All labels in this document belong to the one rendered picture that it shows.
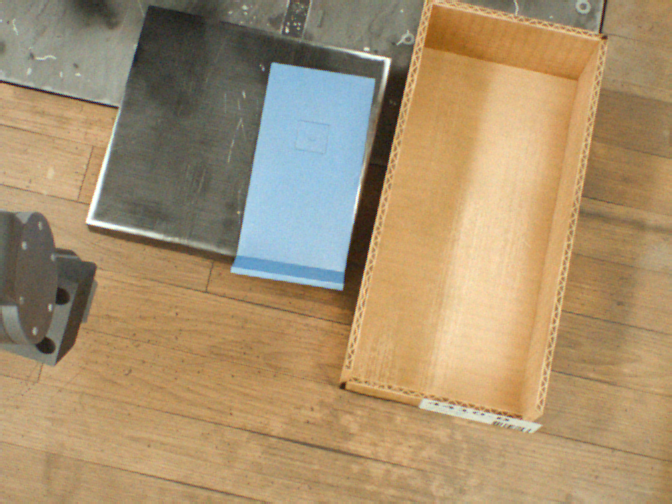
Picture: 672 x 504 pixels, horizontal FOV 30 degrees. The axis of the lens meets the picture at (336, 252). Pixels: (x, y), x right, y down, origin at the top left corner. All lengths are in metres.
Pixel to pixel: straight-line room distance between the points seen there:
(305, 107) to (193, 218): 0.11
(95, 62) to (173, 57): 0.06
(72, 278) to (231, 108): 0.28
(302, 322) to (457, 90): 0.19
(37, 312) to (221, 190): 0.29
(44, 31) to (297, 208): 0.22
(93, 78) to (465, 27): 0.25
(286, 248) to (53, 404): 0.18
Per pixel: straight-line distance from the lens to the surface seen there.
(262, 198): 0.82
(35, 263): 0.55
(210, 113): 0.84
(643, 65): 0.91
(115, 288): 0.83
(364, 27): 0.89
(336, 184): 0.82
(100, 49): 0.89
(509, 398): 0.82
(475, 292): 0.83
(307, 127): 0.83
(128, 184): 0.83
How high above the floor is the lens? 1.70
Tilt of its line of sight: 74 degrees down
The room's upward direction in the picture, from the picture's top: 9 degrees clockwise
